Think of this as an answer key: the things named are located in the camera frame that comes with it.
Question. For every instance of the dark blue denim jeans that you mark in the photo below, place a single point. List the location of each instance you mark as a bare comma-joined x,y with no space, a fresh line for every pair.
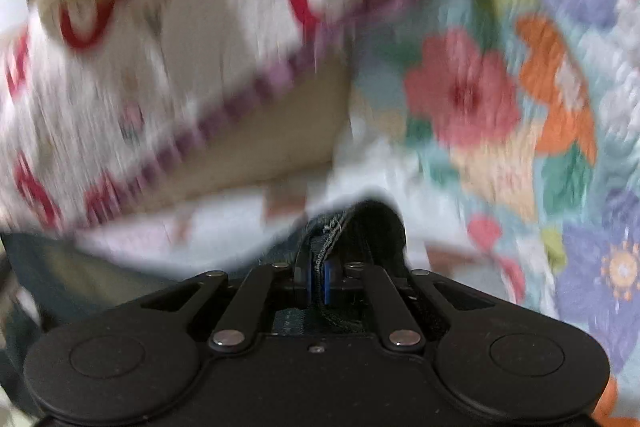
370,227

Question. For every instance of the beige bed base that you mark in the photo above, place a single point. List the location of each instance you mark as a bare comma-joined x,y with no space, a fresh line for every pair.
280,132

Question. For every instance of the floral quilt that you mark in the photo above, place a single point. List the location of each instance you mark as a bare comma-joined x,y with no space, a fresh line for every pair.
465,92

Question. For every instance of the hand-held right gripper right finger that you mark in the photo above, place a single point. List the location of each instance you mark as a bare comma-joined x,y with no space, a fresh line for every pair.
327,279

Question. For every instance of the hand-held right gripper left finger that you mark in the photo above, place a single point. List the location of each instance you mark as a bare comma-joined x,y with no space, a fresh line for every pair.
306,279

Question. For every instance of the white quilt with red bears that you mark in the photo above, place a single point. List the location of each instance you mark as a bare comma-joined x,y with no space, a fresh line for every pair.
200,32

